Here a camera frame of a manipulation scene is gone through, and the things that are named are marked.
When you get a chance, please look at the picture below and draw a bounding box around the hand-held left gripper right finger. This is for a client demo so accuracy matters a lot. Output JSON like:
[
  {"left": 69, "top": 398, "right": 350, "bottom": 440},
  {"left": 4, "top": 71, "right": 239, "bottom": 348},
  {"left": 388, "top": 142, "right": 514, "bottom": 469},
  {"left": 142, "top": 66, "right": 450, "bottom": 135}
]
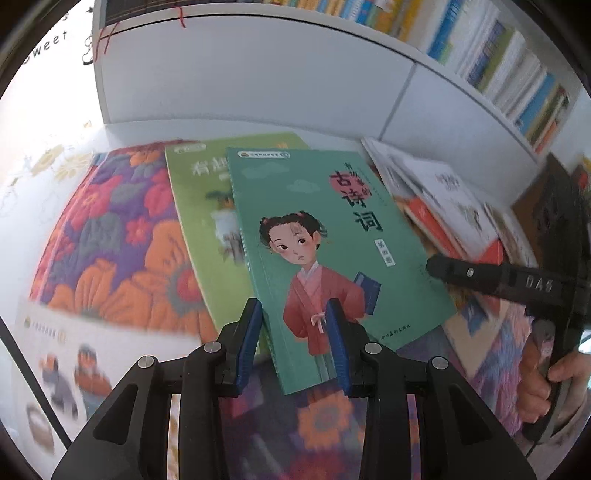
[{"left": 324, "top": 299, "right": 539, "bottom": 480}]

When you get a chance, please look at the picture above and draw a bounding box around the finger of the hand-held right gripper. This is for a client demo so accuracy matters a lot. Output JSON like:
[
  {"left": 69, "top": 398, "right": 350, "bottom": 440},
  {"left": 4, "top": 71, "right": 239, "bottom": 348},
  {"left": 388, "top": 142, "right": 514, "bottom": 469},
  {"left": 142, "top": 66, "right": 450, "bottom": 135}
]
[{"left": 426, "top": 255, "right": 513, "bottom": 296}]

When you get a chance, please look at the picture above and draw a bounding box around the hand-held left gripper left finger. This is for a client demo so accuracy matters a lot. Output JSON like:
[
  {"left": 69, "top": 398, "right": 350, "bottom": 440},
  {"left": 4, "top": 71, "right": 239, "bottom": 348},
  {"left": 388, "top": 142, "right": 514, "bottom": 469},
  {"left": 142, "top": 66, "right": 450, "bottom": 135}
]
[{"left": 51, "top": 298, "right": 264, "bottom": 480}]

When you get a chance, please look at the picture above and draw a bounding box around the teal book with girl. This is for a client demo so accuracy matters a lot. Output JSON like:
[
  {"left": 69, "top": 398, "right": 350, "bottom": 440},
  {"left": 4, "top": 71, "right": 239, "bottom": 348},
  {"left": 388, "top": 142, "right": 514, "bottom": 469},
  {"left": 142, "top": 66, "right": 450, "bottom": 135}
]
[{"left": 225, "top": 147, "right": 458, "bottom": 395}]

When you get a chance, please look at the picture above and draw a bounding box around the stack of books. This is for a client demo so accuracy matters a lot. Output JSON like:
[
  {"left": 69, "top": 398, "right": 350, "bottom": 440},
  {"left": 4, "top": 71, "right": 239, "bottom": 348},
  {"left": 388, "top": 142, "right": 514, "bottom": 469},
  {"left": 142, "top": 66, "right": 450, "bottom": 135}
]
[{"left": 11, "top": 295, "right": 127, "bottom": 467}]

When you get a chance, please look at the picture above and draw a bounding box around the person's right hand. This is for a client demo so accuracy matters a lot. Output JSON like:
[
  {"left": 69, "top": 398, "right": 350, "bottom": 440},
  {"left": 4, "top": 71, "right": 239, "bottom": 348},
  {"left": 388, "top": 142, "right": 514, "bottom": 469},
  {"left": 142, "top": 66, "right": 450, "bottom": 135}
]
[{"left": 517, "top": 339, "right": 591, "bottom": 423}]

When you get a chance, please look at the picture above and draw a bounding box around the beige illustrated book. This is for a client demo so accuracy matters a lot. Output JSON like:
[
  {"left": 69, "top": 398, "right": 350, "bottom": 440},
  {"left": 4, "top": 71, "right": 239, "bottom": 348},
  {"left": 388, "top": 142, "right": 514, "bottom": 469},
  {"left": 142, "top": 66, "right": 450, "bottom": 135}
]
[{"left": 441, "top": 291, "right": 513, "bottom": 381}]

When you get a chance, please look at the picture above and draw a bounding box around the brown wooden cabinet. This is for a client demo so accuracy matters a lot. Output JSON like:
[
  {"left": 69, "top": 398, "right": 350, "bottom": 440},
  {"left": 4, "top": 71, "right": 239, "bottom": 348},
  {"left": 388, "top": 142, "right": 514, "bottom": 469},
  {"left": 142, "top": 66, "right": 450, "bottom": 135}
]
[{"left": 508, "top": 154, "right": 555, "bottom": 232}]

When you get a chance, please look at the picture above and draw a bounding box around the white book with animal illustration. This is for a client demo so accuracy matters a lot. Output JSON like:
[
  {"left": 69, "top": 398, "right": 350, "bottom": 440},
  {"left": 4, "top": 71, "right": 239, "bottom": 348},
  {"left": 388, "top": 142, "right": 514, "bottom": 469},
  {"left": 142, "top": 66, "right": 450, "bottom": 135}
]
[{"left": 390, "top": 150, "right": 502, "bottom": 252}]

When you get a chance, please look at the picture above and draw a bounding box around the plain white book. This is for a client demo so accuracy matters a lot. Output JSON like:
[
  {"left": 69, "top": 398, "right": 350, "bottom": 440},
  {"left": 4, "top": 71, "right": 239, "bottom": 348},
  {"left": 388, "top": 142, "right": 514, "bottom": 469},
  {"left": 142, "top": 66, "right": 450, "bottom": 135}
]
[{"left": 361, "top": 136, "right": 416, "bottom": 199}]

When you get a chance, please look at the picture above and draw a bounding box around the floral blanket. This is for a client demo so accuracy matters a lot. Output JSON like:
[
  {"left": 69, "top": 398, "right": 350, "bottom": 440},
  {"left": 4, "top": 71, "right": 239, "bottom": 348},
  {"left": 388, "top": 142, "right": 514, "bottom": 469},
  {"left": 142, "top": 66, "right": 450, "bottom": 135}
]
[{"left": 28, "top": 141, "right": 555, "bottom": 480}]

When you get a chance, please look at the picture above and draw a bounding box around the light green book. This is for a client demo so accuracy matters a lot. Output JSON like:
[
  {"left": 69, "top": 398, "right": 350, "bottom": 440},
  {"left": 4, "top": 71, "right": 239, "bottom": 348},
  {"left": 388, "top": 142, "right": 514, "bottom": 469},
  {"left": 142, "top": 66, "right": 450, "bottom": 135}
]
[{"left": 165, "top": 132, "right": 310, "bottom": 333}]

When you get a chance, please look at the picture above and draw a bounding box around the row of colourful shelved paperbacks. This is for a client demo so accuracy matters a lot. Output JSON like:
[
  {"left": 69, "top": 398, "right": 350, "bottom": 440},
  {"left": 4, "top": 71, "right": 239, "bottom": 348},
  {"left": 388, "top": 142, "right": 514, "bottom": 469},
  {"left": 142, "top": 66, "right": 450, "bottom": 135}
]
[{"left": 259, "top": 0, "right": 572, "bottom": 155}]

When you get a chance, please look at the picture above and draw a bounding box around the white bookshelf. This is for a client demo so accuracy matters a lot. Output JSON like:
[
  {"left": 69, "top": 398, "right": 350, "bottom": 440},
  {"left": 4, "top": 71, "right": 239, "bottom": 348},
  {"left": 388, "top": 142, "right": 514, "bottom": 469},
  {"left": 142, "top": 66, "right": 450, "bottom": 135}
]
[{"left": 92, "top": 0, "right": 583, "bottom": 162}]

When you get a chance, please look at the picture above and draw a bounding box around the row of black shelved volumes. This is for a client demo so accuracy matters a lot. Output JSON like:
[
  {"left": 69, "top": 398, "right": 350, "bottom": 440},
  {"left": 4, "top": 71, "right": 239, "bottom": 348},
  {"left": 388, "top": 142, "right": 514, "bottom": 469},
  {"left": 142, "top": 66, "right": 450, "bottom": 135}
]
[{"left": 104, "top": 0, "right": 195, "bottom": 25}]

